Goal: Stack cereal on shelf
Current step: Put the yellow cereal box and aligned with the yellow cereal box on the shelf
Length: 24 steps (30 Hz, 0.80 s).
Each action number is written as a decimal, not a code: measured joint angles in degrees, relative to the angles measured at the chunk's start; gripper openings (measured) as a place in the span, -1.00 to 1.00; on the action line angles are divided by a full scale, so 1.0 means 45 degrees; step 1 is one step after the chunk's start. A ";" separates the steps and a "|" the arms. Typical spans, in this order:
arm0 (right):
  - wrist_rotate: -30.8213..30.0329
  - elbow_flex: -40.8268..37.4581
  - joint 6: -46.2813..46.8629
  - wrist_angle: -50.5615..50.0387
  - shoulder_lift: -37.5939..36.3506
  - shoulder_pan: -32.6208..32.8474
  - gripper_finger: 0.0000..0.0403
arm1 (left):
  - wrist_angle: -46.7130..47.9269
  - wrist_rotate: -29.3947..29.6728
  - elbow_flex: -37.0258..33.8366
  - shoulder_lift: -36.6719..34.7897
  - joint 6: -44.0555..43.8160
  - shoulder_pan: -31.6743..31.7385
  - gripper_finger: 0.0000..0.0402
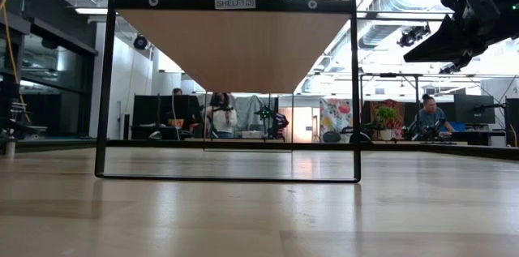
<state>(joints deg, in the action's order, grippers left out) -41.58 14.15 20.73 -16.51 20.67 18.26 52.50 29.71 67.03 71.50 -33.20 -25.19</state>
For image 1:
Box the yellow cable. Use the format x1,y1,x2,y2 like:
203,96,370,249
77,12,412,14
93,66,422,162
0,0,32,124

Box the green plant white pot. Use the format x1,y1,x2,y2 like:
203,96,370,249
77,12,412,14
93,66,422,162
375,106,401,141

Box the round black speaker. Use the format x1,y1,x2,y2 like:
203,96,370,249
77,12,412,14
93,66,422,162
132,34,149,50

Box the black partition panel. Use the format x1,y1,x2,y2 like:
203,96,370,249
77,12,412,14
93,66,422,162
131,94,204,139

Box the black metal stand frame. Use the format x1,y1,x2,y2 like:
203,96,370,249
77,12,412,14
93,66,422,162
359,72,421,140

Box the red patterned curtain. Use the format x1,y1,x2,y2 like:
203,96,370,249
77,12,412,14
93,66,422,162
369,99,406,140

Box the floral patterned curtain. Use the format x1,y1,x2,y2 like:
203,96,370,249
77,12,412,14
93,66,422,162
319,98,354,143

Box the grey hanging sheet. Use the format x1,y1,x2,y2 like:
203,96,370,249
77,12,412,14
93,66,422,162
234,94,281,132

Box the black computer monitor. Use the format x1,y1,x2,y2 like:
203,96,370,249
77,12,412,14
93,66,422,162
504,97,519,147
453,93,496,125

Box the black spotlight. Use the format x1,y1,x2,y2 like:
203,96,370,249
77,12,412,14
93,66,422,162
439,62,462,75
397,24,431,49

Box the white shelf label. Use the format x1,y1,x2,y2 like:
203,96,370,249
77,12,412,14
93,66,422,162
214,0,257,11

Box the wooden shelf black metal frame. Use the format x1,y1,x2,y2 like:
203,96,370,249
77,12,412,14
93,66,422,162
94,0,363,184

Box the grey tray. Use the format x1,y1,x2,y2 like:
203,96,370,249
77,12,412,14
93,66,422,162
7,125,49,139

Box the small white cylinder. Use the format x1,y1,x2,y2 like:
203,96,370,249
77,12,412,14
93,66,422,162
4,137,16,160

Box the black metal table frame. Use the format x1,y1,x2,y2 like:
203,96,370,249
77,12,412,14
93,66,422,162
0,138,519,161

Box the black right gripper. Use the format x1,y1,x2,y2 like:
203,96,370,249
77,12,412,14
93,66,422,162
403,0,502,71

